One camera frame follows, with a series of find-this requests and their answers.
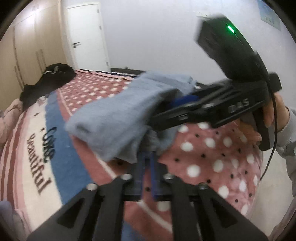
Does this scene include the black clothes pile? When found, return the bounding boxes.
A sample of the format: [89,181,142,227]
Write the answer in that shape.
[20,63,77,111]

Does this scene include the grey-blue fleece pants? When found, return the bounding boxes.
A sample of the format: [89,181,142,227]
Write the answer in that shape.
[65,72,195,164]

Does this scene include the grey star-print sleeve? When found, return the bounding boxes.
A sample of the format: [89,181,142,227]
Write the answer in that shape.
[276,108,296,197]

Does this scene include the beige wooden wardrobe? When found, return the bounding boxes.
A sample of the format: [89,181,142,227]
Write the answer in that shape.
[1,1,69,109]

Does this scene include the pink ribbed duvet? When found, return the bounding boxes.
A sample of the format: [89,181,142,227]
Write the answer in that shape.
[0,98,23,151]

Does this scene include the blue wall poster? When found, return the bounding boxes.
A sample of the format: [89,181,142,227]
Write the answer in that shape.
[257,0,281,31]

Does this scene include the person's right hand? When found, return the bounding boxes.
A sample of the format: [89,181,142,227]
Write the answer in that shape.
[235,92,290,144]

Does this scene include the black cable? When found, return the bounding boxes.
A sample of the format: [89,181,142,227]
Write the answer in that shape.
[259,71,278,182]

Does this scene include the black tracker camera box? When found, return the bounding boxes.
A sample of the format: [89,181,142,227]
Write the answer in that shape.
[195,16,268,82]

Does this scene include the striped dotted bed blanket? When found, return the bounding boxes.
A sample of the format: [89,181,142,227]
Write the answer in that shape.
[1,70,262,240]

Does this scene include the white bedroom door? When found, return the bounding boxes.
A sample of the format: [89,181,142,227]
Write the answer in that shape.
[66,3,109,71]

